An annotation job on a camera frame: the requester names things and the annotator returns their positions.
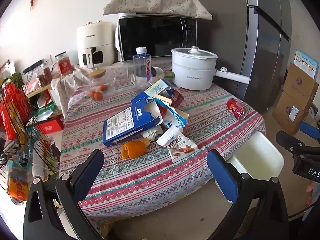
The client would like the wooden shelf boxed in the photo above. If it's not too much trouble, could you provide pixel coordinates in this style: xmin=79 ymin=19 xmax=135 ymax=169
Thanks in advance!
xmin=25 ymin=82 xmax=65 ymax=118

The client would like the blue printed leaflet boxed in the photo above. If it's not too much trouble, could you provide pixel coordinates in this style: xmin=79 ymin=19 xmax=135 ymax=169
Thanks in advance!
xmin=292 ymin=49 xmax=319 ymax=79

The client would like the floral microwave cover cloth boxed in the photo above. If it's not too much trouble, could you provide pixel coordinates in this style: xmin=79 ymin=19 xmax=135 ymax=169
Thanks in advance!
xmin=103 ymin=0 xmax=213 ymax=20

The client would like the red cardboard box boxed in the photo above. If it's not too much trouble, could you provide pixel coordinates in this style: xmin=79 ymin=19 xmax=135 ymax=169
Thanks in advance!
xmin=37 ymin=119 xmax=64 ymax=135

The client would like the black power strip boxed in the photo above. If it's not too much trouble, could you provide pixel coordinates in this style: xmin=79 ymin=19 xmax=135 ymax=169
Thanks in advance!
xmin=22 ymin=59 xmax=44 ymax=74

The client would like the black wire rack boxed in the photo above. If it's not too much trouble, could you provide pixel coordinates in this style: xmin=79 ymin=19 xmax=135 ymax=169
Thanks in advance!
xmin=0 ymin=80 xmax=60 ymax=188

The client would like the red label jar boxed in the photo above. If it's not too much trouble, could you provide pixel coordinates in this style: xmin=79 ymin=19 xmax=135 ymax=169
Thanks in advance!
xmin=55 ymin=52 xmax=70 ymax=75

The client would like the white plastic wrapper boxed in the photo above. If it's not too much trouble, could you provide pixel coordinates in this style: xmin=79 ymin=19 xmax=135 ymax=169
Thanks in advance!
xmin=156 ymin=126 xmax=187 ymax=148

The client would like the clear plastic water bottle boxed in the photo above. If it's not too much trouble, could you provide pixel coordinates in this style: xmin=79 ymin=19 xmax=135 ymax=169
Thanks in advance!
xmin=132 ymin=47 xmax=153 ymax=93

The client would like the orange peel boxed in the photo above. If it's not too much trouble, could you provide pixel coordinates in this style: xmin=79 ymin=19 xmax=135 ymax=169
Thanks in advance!
xmin=121 ymin=139 xmax=152 ymax=160

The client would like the dark red spice jar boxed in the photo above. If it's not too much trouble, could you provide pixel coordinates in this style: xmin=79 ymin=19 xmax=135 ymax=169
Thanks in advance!
xmin=41 ymin=66 xmax=53 ymax=85

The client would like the red plastic bag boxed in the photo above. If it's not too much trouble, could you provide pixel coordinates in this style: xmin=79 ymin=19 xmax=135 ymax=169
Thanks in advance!
xmin=0 ymin=82 xmax=32 ymax=140

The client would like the crumpled white tissue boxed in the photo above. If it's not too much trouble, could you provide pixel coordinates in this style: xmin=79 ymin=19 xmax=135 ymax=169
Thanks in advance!
xmin=141 ymin=126 xmax=163 ymax=140

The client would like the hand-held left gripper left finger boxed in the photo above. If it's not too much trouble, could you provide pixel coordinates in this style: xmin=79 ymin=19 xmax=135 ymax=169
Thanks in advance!
xmin=23 ymin=149 xmax=105 ymax=240

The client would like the large blue cardboard box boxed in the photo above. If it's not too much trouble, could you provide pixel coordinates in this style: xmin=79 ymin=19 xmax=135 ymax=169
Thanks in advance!
xmin=102 ymin=92 xmax=164 ymax=147

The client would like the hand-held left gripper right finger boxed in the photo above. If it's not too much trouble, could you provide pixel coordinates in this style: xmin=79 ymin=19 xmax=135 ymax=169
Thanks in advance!
xmin=206 ymin=149 xmax=290 ymax=240

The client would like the dark red drink carton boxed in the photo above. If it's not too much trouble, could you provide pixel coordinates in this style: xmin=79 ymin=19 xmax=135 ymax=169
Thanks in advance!
xmin=170 ymin=89 xmax=185 ymax=108

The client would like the light blue milk carton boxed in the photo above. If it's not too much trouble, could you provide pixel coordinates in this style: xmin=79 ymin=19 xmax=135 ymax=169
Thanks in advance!
xmin=145 ymin=79 xmax=173 ymax=98

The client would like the white ceramic bowl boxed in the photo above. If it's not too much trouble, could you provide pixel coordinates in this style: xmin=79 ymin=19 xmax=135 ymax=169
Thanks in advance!
xmin=151 ymin=66 xmax=173 ymax=84

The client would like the white and blue milk carton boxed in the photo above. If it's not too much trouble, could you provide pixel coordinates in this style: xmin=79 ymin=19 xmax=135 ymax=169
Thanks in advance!
xmin=154 ymin=96 xmax=189 ymax=133

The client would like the grey refrigerator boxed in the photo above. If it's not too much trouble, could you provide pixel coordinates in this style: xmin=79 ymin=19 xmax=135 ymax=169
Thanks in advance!
xmin=192 ymin=0 xmax=293 ymax=113

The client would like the white plastic chair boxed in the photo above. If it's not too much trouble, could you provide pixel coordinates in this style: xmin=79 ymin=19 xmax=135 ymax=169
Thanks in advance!
xmin=215 ymin=131 xmax=285 ymax=203

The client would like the white paper towel roll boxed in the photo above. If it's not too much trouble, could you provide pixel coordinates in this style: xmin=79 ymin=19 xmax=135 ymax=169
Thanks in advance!
xmin=32 ymin=152 xmax=50 ymax=180

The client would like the nut snack wrapper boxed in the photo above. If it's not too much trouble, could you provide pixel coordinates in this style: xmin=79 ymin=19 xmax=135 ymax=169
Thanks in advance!
xmin=167 ymin=139 xmax=199 ymax=163

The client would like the orange snack packet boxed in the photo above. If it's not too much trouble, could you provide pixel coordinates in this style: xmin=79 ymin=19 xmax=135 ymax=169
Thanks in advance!
xmin=7 ymin=177 xmax=29 ymax=202

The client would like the black microwave oven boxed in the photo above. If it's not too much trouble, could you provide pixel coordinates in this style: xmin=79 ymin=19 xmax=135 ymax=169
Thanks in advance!
xmin=117 ymin=14 xmax=198 ymax=62

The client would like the green plastic bag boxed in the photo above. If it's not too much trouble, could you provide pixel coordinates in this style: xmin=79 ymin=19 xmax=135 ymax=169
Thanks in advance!
xmin=37 ymin=104 xmax=57 ymax=117

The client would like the glass jar with wooden lid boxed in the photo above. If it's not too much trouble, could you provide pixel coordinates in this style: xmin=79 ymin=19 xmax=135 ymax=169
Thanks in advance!
xmin=89 ymin=69 xmax=115 ymax=93

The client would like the white electric cooking pot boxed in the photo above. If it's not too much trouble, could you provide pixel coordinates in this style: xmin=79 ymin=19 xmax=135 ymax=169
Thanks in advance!
xmin=171 ymin=55 xmax=251 ymax=91

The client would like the cream air fryer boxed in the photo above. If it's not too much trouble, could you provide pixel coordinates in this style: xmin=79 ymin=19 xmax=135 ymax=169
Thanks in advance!
xmin=76 ymin=20 xmax=116 ymax=68

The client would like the red drink can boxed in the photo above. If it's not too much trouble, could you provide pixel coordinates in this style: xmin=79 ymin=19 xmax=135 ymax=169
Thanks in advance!
xmin=226 ymin=98 xmax=247 ymax=120

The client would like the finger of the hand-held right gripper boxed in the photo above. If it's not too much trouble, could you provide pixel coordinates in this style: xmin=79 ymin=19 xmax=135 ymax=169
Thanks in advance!
xmin=276 ymin=130 xmax=320 ymax=157
xmin=299 ymin=122 xmax=320 ymax=140

